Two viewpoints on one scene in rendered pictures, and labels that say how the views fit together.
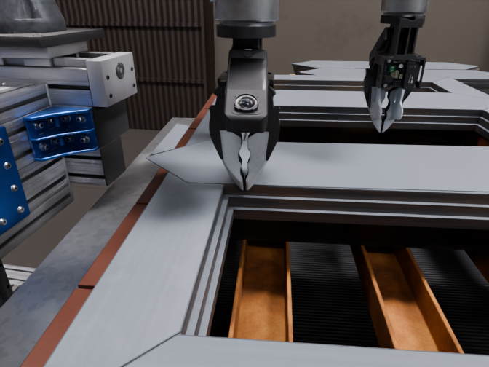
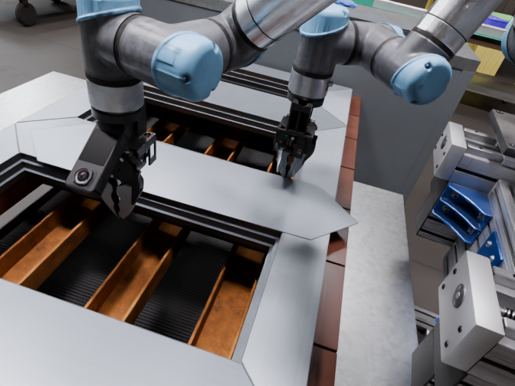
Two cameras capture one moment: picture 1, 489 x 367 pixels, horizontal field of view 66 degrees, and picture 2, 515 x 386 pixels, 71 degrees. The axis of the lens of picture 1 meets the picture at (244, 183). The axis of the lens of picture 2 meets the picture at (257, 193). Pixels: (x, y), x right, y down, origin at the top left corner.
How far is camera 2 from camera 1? 1.18 m
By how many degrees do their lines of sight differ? 116
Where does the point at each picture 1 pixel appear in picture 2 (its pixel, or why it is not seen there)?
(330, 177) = (230, 170)
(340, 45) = not seen: outside the picture
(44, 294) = (391, 258)
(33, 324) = (383, 240)
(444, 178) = (160, 152)
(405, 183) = (188, 155)
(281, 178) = (261, 177)
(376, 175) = (199, 164)
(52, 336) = (352, 157)
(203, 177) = (311, 188)
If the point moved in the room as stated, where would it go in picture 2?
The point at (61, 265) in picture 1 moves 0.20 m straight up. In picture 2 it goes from (395, 279) to (433, 220)
